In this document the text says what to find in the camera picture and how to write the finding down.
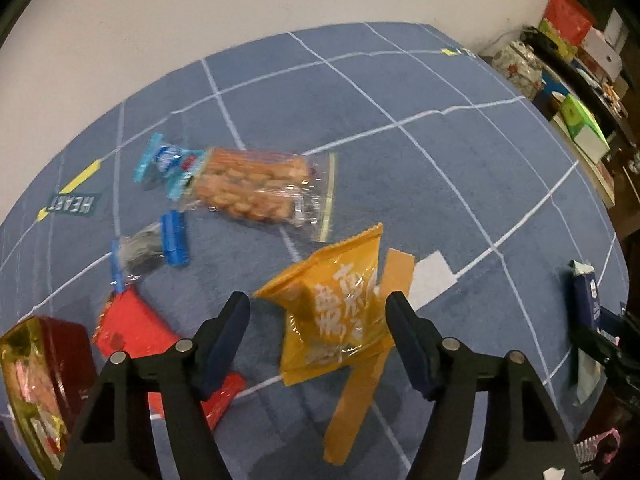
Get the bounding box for navy white cracker packet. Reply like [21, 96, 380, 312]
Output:
[568, 260, 603, 405]

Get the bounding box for orange snack packet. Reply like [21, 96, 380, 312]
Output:
[254, 223, 392, 386]

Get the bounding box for red snack packet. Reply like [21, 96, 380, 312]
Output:
[92, 286, 246, 429]

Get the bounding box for dark candy blue ends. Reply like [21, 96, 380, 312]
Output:
[110, 209, 191, 294]

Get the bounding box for clear bag peanuts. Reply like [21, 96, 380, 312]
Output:
[184, 148, 337, 243]

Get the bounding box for blue candy wrapper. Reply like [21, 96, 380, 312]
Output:
[134, 133, 205, 202]

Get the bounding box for pink ribbon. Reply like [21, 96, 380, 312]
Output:
[574, 429, 620, 465]

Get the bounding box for blue grid tablecloth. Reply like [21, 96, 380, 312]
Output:
[0, 22, 630, 480]

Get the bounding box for gold and red tin box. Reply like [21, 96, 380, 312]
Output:
[1, 316, 98, 479]

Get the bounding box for green tissue box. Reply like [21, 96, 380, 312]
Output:
[560, 94, 610, 164]

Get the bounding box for floral ceramic teapot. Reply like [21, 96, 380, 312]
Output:
[491, 40, 544, 101]

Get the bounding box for red gift box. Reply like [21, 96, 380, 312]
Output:
[538, 0, 596, 62]

